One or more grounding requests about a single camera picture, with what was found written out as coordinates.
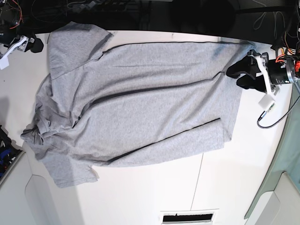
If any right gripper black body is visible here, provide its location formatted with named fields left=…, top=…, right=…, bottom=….
left=0, top=31, right=35, bottom=53

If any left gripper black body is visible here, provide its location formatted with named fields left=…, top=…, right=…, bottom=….
left=247, top=49, right=300, bottom=94

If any grey t-shirt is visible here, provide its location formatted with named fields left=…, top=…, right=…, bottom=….
left=21, top=22, right=252, bottom=188

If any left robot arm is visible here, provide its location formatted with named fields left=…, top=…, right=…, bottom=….
left=226, top=26, right=300, bottom=94

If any blue black clutter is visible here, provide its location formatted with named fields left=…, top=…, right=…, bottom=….
left=0, top=126, right=21, bottom=178

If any grey white side bin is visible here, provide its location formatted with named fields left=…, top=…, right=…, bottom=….
left=246, top=172, right=300, bottom=225

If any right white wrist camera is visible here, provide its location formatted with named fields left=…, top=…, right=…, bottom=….
left=0, top=55, right=9, bottom=70

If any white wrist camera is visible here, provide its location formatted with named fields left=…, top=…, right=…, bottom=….
left=258, top=98, right=276, bottom=112
left=0, top=55, right=9, bottom=70

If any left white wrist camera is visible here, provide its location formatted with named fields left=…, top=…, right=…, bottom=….
left=258, top=98, right=276, bottom=112

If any braided camera cable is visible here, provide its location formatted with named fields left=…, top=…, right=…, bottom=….
left=257, top=93, right=300, bottom=129

